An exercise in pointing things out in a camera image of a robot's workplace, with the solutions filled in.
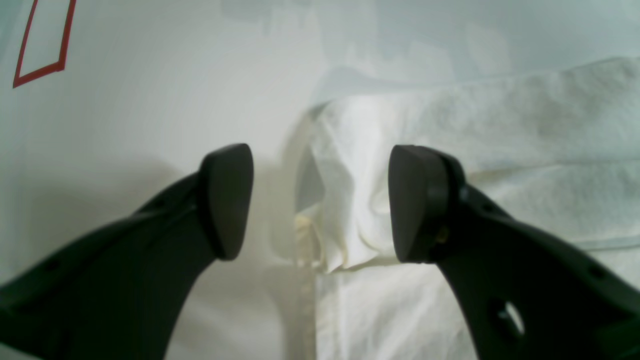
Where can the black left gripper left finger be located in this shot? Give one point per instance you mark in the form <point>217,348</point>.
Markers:
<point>117,292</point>

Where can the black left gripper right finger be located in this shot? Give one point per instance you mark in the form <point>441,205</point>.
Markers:
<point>524,293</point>

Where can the white printed T-shirt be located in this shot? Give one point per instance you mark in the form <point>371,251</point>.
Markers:
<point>557,150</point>

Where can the red sticker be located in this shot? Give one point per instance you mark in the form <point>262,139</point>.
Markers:
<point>45,42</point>

